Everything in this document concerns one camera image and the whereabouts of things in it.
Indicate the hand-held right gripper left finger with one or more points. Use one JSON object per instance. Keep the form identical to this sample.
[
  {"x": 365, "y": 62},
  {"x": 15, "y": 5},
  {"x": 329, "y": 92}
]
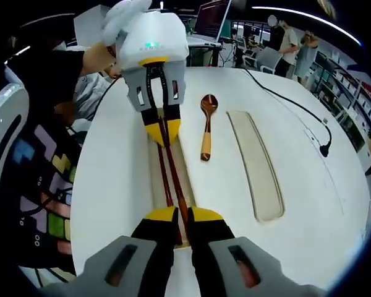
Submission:
[{"x": 126, "y": 263}]

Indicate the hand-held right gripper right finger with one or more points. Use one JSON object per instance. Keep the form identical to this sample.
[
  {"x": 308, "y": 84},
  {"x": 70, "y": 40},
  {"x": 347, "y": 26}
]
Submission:
[{"x": 235, "y": 266}]

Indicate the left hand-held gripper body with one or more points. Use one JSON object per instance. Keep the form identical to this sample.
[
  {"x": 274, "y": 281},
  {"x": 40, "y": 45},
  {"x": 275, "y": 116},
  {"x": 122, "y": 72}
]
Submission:
[{"x": 151, "y": 34}]

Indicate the wooden spoon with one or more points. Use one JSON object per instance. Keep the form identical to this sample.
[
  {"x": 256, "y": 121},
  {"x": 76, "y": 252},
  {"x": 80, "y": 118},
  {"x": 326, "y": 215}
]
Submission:
[{"x": 208, "y": 123}]

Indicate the dark wooden chopstick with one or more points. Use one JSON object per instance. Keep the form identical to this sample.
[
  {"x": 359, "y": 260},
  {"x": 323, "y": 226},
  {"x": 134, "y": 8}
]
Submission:
[
  {"x": 163, "y": 173},
  {"x": 173, "y": 167}
]

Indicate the beige cutlery case base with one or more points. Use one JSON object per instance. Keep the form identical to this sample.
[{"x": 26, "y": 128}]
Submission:
[{"x": 186, "y": 173}]

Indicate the beige cutlery case lid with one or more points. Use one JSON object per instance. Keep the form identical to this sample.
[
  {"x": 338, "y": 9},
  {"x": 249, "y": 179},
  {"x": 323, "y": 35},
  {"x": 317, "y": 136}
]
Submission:
[{"x": 256, "y": 167}]

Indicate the person's left hand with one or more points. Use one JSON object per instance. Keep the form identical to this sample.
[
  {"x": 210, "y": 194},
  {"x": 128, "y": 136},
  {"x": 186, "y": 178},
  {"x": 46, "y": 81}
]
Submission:
[{"x": 120, "y": 18}]

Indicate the light grey cloth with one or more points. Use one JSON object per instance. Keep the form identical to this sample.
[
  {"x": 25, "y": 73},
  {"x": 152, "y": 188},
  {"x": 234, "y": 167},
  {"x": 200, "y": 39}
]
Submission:
[{"x": 86, "y": 99}]

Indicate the laptop computer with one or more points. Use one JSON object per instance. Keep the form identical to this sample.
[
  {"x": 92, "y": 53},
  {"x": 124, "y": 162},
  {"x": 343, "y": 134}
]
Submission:
[{"x": 211, "y": 18}]

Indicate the grey office chair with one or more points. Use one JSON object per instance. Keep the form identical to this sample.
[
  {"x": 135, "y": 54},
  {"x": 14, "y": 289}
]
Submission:
[{"x": 267, "y": 60}]

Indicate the white chest device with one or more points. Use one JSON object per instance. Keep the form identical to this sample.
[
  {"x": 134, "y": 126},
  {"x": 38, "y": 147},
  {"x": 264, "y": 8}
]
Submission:
[{"x": 3, "y": 130}]

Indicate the long ceiling light strip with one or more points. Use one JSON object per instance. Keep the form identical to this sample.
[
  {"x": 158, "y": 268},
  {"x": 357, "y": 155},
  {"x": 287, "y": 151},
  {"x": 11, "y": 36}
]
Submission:
[{"x": 312, "y": 17}]

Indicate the white storage shelf with bins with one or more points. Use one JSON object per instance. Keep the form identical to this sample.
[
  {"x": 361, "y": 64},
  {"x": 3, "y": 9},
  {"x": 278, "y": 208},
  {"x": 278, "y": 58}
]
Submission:
[{"x": 349, "y": 92}]

